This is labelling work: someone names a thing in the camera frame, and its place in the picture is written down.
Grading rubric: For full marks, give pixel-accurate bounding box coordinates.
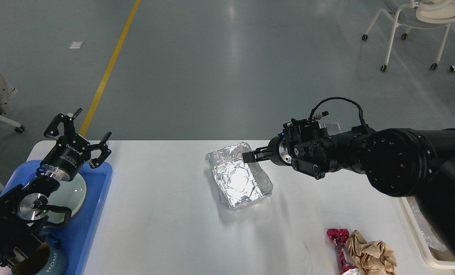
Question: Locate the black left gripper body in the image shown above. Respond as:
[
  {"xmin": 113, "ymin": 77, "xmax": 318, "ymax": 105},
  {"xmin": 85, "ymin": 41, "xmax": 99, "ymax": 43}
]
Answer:
[{"xmin": 40, "ymin": 137, "xmax": 91, "ymax": 181}]

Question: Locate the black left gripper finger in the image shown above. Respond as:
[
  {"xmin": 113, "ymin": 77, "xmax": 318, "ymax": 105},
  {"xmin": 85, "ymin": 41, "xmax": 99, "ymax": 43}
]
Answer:
[
  {"xmin": 44, "ymin": 108, "xmax": 83, "ymax": 144},
  {"xmin": 85, "ymin": 132, "xmax": 112, "ymax": 169}
]

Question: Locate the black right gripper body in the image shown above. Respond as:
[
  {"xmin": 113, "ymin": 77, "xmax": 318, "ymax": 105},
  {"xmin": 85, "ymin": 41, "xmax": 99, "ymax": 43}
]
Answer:
[{"xmin": 267, "ymin": 136, "xmax": 292, "ymax": 167}]

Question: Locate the aluminium foil tray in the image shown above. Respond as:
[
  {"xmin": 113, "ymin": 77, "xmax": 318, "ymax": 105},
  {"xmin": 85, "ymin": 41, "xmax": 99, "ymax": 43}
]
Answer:
[{"xmin": 205, "ymin": 142, "xmax": 274, "ymax": 209}]

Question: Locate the light green plate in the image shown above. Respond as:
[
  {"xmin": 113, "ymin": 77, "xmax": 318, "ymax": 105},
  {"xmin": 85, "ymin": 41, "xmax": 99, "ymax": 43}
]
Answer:
[{"xmin": 46, "ymin": 173, "xmax": 87, "ymax": 205}]

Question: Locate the dark green mug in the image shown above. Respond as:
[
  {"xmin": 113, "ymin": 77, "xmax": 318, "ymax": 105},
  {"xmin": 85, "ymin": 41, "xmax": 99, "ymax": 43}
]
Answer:
[{"xmin": 11, "ymin": 238, "xmax": 68, "ymax": 275}]

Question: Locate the red white crushed can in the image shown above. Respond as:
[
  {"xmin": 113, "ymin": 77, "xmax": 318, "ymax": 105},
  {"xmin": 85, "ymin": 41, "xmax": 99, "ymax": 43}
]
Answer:
[{"xmin": 326, "ymin": 228, "xmax": 360, "ymax": 275}]

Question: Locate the pink ribbed mug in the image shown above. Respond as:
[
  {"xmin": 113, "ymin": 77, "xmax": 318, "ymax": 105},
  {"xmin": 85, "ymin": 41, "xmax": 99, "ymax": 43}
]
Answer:
[{"xmin": 0, "ymin": 266, "xmax": 13, "ymax": 275}]

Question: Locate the brown paper ball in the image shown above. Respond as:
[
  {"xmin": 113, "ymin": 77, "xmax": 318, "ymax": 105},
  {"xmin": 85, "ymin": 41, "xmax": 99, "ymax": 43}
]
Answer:
[{"xmin": 347, "ymin": 230, "xmax": 397, "ymax": 275}]

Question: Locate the large brown paper bag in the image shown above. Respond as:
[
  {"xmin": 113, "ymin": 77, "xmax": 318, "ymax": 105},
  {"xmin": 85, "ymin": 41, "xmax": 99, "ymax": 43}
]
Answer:
[{"xmin": 428, "ymin": 247, "xmax": 455, "ymax": 262}]

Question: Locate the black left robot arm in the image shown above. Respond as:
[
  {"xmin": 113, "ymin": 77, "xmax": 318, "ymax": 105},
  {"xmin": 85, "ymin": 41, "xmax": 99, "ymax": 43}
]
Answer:
[{"xmin": 0, "ymin": 108, "xmax": 112, "ymax": 275}]

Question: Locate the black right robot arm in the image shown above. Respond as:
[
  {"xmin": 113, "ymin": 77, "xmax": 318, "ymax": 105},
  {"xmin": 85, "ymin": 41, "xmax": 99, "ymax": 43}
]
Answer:
[{"xmin": 242, "ymin": 97, "xmax": 455, "ymax": 258}]

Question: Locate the pink plate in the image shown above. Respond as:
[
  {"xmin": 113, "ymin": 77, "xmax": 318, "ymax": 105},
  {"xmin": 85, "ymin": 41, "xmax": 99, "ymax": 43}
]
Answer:
[{"xmin": 40, "ymin": 201, "xmax": 84, "ymax": 223}]

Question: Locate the right floor outlet plate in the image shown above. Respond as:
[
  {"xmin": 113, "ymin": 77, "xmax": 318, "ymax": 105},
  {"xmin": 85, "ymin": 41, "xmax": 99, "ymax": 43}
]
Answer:
[{"xmin": 324, "ymin": 122, "xmax": 343, "ymax": 136}]

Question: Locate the blue plastic tray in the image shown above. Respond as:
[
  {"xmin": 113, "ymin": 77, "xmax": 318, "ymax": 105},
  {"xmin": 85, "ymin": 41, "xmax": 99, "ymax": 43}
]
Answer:
[{"xmin": 0, "ymin": 160, "xmax": 113, "ymax": 275}]

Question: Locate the beige plastic bin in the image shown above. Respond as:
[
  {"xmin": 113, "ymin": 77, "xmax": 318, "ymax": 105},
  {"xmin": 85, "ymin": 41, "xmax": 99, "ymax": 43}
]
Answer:
[{"xmin": 397, "ymin": 197, "xmax": 455, "ymax": 270}]

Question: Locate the white chair on casters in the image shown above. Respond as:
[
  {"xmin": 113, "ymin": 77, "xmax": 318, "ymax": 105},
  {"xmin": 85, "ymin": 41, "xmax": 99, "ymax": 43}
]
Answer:
[{"xmin": 361, "ymin": 0, "xmax": 455, "ymax": 73}]

